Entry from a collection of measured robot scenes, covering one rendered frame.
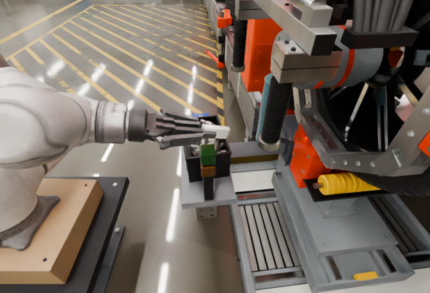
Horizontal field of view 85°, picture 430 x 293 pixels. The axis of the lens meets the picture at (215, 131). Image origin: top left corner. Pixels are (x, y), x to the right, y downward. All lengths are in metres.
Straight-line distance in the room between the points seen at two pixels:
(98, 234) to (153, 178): 0.56
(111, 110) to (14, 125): 0.22
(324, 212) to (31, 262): 0.97
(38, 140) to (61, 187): 0.68
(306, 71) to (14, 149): 0.39
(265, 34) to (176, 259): 1.00
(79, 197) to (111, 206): 0.12
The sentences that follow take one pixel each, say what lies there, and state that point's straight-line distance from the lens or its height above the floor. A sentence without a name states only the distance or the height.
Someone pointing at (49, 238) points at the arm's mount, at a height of 0.40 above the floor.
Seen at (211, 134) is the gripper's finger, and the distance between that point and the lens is 0.56.
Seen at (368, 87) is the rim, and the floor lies 0.77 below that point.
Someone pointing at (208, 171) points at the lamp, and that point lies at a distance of 0.63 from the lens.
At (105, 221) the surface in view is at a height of 0.30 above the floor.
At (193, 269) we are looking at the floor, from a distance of 1.15.
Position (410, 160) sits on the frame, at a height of 0.78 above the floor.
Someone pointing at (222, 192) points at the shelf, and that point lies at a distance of 0.77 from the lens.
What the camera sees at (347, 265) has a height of 0.15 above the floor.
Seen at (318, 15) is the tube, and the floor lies 1.00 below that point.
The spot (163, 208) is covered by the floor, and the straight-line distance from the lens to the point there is 1.29.
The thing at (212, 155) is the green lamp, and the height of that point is 0.65.
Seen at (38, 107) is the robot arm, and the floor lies 0.92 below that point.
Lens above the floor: 1.08
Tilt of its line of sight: 41 degrees down
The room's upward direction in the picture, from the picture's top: straight up
